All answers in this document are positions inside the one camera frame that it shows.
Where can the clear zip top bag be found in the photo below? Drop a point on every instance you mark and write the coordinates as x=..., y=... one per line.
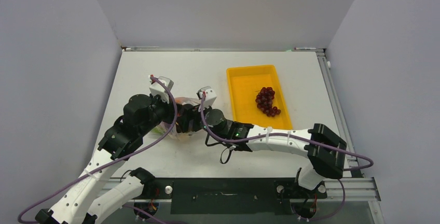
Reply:
x=182, y=135

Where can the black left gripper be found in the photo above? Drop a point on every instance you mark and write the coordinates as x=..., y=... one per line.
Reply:
x=169, y=108

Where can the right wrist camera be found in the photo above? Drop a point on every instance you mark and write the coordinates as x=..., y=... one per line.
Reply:
x=209, y=96

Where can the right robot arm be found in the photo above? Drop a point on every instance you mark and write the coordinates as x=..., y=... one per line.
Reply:
x=324, y=149

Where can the dark red grape bunch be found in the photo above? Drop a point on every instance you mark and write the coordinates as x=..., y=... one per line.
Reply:
x=264, y=102

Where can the yellow plastic tray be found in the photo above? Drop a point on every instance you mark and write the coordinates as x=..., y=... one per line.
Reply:
x=245, y=83

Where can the marker pen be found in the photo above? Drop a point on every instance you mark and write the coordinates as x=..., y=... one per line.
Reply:
x=305, y=49

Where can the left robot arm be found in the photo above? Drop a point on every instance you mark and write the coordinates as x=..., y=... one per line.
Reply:
x=81, y=203

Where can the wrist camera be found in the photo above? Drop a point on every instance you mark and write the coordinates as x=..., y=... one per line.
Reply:
x=160, y=86
x=209, y=96

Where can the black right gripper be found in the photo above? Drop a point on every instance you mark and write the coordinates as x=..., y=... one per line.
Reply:
x=191, y=113

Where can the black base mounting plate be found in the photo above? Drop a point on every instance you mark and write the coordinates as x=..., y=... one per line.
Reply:
x=231, y=195

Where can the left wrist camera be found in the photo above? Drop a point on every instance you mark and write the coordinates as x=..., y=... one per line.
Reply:
x=160, y=86

